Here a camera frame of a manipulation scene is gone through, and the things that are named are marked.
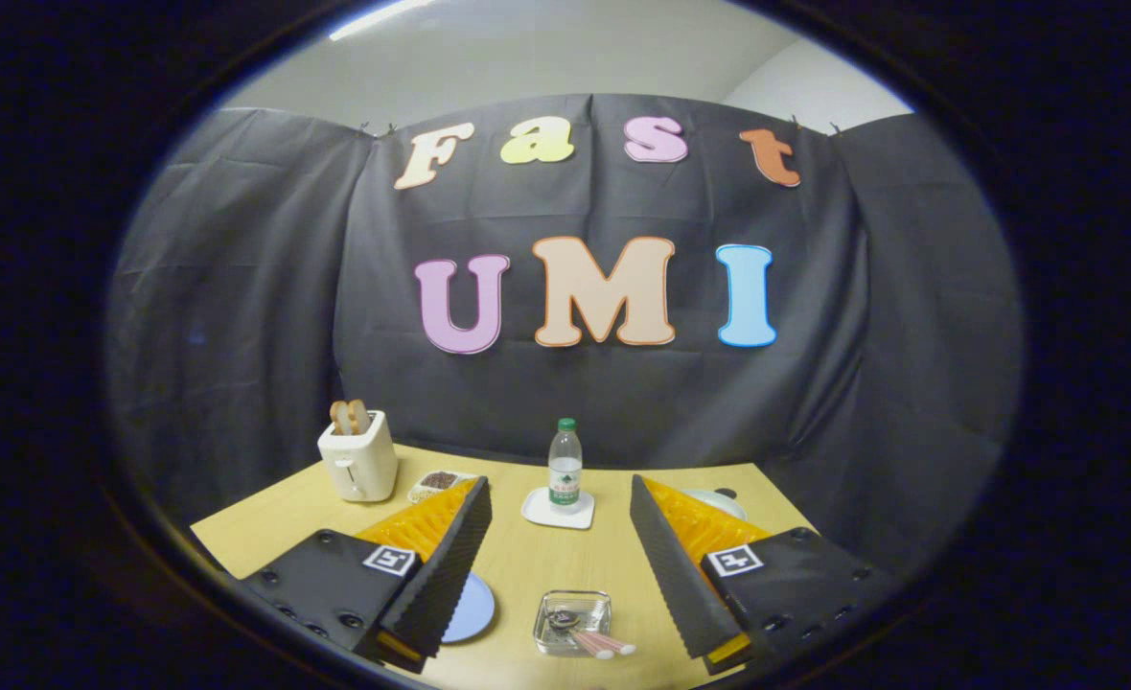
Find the clear water bottle green cap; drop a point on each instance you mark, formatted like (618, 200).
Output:
(565, 470)

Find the white square coaster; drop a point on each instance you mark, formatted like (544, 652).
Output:
(539, 510)

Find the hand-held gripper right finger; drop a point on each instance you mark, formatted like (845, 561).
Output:
(671, 565)

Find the blue round plate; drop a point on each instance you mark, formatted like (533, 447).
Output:
(473, 609)

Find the dark brown beans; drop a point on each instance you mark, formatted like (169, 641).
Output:
(439, 479)

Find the white divided snack dish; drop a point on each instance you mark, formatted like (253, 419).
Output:
(427, 491)

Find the cream toaster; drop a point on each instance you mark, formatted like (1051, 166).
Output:
(359, 465)

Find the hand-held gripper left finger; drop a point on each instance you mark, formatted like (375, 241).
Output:
(450, 565)

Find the pale green oval plate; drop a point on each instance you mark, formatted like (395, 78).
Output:
(711, 501)

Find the toast slice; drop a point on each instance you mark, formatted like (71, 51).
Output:
(360, 414)
(339, 418)

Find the black backdrop cloth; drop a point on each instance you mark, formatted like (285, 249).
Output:
(240, 287)

